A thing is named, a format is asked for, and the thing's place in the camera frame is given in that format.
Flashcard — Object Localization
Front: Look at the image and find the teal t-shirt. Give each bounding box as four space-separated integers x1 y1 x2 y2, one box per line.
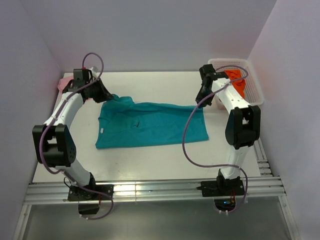
95 95 209 150

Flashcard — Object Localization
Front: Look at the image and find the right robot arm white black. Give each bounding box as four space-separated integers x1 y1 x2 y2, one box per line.
195 64 261 195

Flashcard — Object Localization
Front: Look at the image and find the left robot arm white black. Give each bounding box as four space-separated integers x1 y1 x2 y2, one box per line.
32 67 114 200

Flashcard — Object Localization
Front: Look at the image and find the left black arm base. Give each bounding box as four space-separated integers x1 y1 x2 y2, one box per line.
67 184 114 202

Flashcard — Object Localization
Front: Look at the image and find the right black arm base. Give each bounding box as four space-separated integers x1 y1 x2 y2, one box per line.
196 177 245 197

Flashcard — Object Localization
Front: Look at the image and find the orange t-shirt in basket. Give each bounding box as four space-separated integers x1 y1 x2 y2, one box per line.
224 69 246 98

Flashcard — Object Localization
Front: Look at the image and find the folded pink t-shirt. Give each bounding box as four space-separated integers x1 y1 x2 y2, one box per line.
57 76 73 94

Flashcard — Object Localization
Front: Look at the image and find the white plastic basket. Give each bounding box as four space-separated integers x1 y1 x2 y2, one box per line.
207 58 264 106

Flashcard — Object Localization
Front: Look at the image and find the black box under rail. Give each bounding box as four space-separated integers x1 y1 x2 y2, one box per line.
78 203 100 215

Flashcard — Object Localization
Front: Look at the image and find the aluminium mounting rail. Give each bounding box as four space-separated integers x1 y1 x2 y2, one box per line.
23 176 286 205

